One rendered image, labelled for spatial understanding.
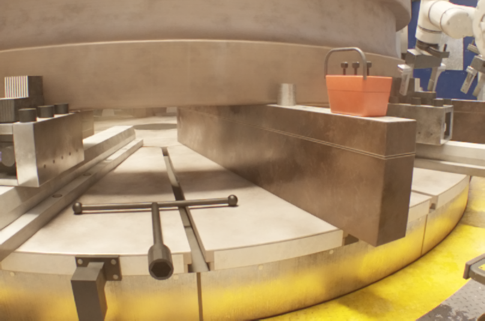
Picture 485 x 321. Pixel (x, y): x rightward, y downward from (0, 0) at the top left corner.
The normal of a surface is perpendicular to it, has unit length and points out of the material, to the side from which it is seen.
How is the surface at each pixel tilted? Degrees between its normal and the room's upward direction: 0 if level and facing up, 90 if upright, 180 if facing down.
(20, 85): 90
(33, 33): 67
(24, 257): 90
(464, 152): 72
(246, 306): 90
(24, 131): 90
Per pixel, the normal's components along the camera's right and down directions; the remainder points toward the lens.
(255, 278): 0.32, 0.14
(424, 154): -0.68, 0.11
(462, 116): -0.35, 0.14
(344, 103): -0.88, 0.18
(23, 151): 0.04, 0.15
